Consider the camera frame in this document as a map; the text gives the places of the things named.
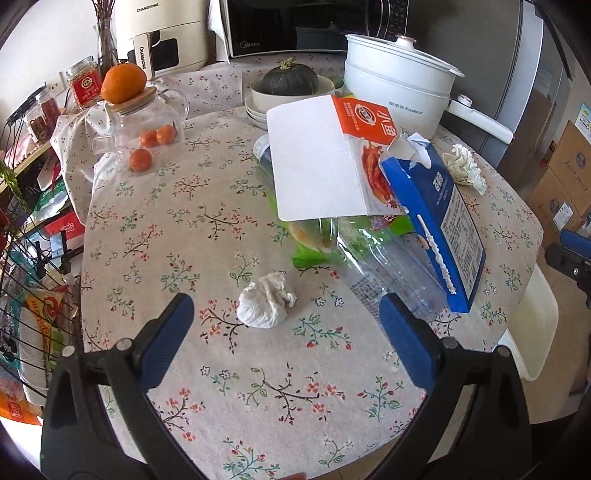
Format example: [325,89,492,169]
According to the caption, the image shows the clear plastic bottle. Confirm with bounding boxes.
[335,217,455,321]

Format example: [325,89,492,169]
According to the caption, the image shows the white chair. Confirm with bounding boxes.
[496,265,559,381]

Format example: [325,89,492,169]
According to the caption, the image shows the small orange tomatoes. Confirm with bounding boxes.
[129,148,153,172]

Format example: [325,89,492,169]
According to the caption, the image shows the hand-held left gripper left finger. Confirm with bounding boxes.
[41,292,205,480]

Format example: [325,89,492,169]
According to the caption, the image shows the white electric pot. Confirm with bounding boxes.
[344,33,515,144]

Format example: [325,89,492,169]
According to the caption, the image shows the cream ceramic bowl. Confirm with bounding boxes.
[250,74,336,109]

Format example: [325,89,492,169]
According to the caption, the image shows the white pot lid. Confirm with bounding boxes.
[346,33,465,78]

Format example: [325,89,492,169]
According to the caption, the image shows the green snack packet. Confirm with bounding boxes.
[277,215,416,271]

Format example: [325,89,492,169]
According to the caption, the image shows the dark green pumpkin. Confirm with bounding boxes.
[262,56,320,95]

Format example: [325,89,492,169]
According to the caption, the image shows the red box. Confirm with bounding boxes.
[44,212,86,241]

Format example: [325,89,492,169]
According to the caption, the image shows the white and orange snack bag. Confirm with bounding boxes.
[266,95,409,221]

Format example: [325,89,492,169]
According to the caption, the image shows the black microwave oven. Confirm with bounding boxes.
[218,0,409,58]

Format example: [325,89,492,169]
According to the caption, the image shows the floral tablecloth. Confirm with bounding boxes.
[51,58,546,480]

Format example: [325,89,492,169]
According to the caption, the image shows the grey refrigerator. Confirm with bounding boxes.
[416,0,578,169]

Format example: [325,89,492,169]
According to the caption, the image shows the black wire rack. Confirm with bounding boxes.
[0,115,93,416]

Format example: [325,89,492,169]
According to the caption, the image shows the cream air fryer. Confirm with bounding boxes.
[112,0,211,77]

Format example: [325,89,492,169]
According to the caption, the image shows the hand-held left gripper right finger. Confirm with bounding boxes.
[369,292,533,480]

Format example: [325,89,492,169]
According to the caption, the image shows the glass vase with dried twigs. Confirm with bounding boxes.
[92,0,122,70]

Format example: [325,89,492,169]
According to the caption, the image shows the red label jar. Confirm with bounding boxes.
[65,56,103,109]

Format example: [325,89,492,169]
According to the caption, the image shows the white tissue ball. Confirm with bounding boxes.
[236,271,297,329]

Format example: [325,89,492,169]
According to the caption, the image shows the bamboo teapot lid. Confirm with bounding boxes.
[106,87,158,115]

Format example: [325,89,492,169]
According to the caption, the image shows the blue tissue box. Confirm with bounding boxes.
[379,132,488,315]

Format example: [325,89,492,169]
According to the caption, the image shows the yellow snack bag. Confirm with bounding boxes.
[28,286,70,370]

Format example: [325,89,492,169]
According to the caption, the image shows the glass jar of red snacks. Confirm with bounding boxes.
[34,85,63,139]

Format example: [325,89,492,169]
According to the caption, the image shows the white plate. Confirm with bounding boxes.
[245,99,271,124]
[245,90,271,116]
[247,108,273,132]

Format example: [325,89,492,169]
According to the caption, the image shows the glass teapot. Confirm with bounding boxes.
[92,88,191,163]

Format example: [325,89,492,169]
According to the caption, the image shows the large orange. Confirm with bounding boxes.
[100,62,147,104]

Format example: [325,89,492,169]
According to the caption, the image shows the crumpled white tissue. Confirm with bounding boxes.
[442,143,488,195]

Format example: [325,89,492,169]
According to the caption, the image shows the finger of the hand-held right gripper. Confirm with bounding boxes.
[545,229,591,305]

